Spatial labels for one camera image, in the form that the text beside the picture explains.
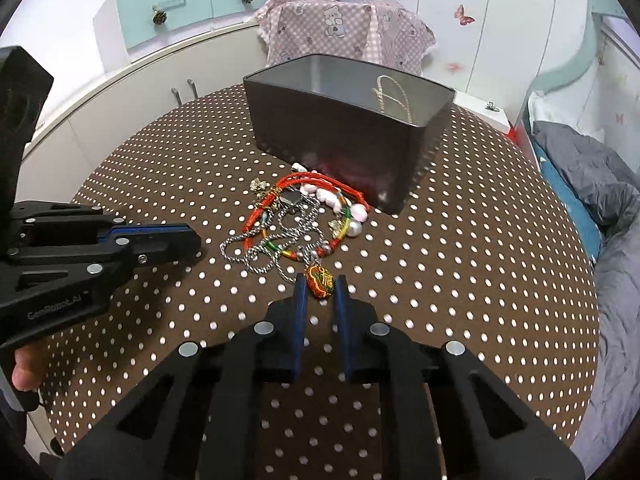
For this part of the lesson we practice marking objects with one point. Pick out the low white cabinet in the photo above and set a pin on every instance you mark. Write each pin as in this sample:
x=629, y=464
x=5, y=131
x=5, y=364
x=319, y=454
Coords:
x=125, y=90

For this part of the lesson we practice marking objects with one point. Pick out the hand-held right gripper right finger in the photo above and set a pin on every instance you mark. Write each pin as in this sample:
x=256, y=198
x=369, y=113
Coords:
x=342, y=330

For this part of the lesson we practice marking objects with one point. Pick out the brown polka dot tablecloth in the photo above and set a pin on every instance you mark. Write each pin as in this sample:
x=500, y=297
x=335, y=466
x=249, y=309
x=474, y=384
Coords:
x=450, y=285

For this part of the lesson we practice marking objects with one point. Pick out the pearl pendant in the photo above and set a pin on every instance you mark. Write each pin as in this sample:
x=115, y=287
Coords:
x=355, y=228

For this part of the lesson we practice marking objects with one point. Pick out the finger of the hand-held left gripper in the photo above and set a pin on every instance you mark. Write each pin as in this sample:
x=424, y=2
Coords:
x=150, y=230
x=165, y=250

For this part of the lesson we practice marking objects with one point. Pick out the pink butterfly sticker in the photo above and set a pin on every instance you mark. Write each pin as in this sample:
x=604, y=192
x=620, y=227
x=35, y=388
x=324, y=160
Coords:
x=465, y=15

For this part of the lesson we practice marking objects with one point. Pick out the teal bunk bed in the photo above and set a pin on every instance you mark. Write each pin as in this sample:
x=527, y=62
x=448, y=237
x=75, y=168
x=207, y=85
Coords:
x=570, y=67

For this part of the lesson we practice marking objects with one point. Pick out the black metal box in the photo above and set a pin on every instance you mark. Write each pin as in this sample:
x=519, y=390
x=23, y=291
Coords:
x=325, y=130

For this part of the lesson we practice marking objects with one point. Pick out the bronze charm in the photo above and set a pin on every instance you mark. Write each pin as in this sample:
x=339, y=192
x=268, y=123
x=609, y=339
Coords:
x=257, y=186

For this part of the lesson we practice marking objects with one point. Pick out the grey duvet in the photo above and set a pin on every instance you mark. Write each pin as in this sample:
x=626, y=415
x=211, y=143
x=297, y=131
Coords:
x=615, y=310

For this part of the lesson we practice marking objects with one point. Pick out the pale green wardrobe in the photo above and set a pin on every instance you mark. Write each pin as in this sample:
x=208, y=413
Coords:
x=505, y=45

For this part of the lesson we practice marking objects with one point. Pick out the red storage box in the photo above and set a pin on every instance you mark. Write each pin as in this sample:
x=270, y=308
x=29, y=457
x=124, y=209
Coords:
x=515, y=134

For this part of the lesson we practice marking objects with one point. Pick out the pink checked bear cloth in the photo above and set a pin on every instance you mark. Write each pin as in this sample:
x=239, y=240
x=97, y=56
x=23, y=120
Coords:
x=320, y=35

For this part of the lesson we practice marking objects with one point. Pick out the teal bed sheet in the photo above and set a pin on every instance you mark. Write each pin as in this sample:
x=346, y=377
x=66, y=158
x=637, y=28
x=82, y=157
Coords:
x=575, y=215

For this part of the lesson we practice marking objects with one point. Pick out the person's left hand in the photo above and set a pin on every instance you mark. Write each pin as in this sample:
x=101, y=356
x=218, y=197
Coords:
x=27, y=370

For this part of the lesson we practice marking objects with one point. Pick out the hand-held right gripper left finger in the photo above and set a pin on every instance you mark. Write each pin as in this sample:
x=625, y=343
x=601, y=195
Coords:
x=299, y=330

